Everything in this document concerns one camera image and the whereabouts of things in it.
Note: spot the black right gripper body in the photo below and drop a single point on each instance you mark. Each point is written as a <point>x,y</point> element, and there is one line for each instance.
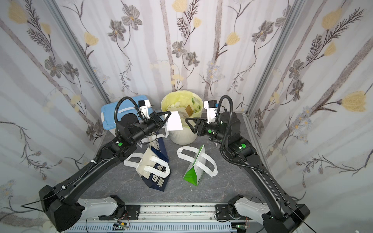
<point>199,126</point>

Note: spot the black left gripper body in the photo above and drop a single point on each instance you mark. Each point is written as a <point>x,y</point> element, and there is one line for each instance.
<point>155,120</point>

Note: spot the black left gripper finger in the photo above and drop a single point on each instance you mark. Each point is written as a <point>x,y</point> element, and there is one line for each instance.
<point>162,113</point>
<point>164,119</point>

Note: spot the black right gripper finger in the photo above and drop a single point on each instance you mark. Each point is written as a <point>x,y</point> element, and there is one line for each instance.
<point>194,119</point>
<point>193,126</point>

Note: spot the navy takeout bag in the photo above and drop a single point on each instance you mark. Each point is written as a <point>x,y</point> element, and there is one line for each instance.
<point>156,143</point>

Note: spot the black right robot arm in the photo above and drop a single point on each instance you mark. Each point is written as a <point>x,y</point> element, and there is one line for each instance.
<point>280,213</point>

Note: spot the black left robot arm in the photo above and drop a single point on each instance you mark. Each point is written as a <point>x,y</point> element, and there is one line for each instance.
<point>60,203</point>

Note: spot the green and white takeout bag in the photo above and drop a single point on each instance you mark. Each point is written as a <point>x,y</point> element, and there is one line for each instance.
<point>200,163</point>

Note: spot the brown cardboard piece in bin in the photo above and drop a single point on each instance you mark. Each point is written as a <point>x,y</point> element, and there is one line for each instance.
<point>189,111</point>

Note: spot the yellow-green bin liner bag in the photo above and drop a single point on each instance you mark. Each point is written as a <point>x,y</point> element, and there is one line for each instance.
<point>179,100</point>

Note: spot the white round trash bin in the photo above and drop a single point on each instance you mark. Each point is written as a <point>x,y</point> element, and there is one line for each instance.
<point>183,137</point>

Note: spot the white box with blue lid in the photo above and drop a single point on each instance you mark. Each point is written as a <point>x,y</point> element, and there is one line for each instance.
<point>107,111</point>

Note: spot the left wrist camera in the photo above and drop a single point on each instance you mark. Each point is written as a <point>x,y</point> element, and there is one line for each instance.
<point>144,106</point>

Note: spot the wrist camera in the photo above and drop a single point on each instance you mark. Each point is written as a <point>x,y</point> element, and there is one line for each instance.
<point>144,106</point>
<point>211,108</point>

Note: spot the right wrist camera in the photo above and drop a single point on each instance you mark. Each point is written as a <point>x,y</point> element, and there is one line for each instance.
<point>211,108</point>

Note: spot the navy bag with white handles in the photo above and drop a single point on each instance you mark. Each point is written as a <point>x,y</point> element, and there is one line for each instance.
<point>154,171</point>

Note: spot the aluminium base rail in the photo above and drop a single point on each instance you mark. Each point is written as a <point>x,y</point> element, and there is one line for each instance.
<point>186,218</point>

